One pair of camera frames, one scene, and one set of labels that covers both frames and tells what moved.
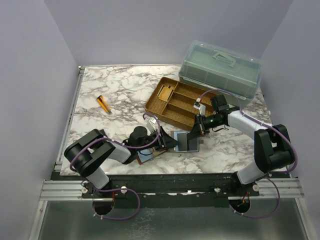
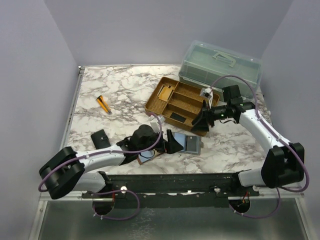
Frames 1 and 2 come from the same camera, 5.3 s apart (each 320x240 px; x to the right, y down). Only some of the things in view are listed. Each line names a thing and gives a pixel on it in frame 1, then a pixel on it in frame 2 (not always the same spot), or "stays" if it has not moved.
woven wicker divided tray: (179, 102) stays
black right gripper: (197, 131) to (201, 123)
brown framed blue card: (143, 155) stays
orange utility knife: (102, 101) stays
